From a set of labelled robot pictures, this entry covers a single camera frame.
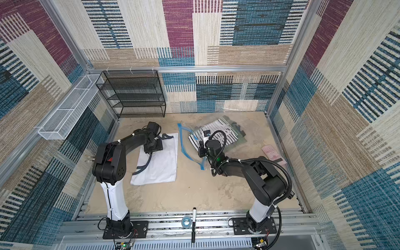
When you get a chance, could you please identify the black white striped shirt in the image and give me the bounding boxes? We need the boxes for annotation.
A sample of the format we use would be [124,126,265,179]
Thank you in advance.
[189,117,240,151]

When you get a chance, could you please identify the white tank top navy trim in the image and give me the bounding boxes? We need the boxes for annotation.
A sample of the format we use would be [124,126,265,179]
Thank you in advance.
[130,133,179,186]

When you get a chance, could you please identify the clear vacuum bag blue zip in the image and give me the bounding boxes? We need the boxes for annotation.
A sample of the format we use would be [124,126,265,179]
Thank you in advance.
[177,116,247,170]

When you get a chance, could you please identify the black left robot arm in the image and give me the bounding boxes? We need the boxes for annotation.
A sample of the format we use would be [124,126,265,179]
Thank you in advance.
[92,122,163,238]

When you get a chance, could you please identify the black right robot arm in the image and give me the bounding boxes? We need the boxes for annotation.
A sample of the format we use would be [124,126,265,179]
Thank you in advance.
[198,140,294,233]

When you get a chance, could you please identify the green patterned garment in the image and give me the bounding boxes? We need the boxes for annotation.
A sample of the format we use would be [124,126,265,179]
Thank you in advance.
[223,115,246,139]

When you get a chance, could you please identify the black mesh shelf rack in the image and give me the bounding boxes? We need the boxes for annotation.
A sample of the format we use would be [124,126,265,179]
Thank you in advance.
[95,70,166,118]

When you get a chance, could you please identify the black marker pen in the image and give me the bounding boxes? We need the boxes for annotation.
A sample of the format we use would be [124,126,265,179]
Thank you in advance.
[191,207,197,244]

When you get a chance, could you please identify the pens in red cup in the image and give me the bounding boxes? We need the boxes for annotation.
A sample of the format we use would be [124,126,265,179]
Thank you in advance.
[85,154,95,163]

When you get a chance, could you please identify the blue tape roll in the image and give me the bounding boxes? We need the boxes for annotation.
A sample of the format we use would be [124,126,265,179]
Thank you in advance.
[181,216,192,229]

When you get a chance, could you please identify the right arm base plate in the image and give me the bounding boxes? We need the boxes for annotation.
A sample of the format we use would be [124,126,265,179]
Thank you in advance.
[228,217,278,235]

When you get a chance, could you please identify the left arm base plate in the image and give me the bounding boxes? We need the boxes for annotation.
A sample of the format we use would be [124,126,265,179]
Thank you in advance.
[103,219,149,240]

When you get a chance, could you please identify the white wire wall basket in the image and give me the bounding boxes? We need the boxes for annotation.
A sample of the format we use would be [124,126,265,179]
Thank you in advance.
[38,75,100,140]

